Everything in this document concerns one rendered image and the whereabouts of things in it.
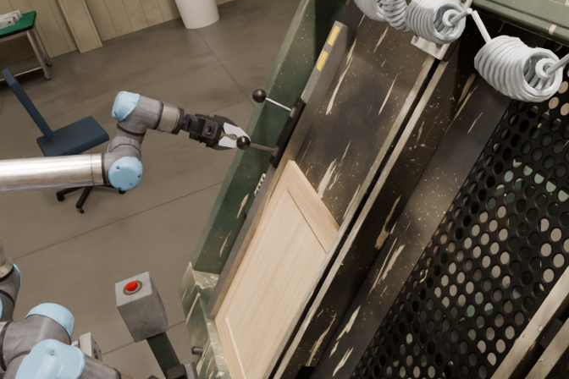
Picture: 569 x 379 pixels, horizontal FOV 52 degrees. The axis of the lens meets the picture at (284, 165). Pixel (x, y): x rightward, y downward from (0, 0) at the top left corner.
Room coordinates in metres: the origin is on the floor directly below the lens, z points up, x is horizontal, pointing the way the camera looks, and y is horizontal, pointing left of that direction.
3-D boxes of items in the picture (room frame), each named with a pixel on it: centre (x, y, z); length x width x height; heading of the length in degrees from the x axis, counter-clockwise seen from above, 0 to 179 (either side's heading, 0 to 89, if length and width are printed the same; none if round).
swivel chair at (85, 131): (3.89, 1.46, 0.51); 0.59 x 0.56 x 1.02; 94
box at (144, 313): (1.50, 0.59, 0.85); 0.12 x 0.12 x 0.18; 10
